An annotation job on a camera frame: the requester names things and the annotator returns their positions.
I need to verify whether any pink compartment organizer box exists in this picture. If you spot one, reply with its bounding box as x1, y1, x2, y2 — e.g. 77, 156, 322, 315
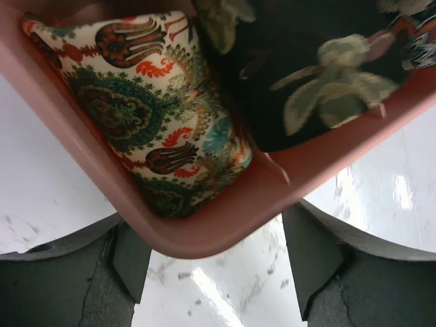
1, 1, 435, 259

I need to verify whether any dark floral patterned tie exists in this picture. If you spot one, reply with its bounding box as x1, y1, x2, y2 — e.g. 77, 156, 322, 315
377, 0, 435, 70

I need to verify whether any black rolled tie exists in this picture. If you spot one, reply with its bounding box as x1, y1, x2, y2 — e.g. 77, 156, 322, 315
193, 1, 408, 152

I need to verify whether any beige floral rolled tie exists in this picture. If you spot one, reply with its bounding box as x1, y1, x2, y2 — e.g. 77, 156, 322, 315
22, 11, 252, 219

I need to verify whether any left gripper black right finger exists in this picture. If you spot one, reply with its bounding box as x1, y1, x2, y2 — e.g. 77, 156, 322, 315
281, 200, 435, 326

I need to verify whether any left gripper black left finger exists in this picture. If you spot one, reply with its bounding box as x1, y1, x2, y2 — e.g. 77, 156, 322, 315
1, 214, 151, 326

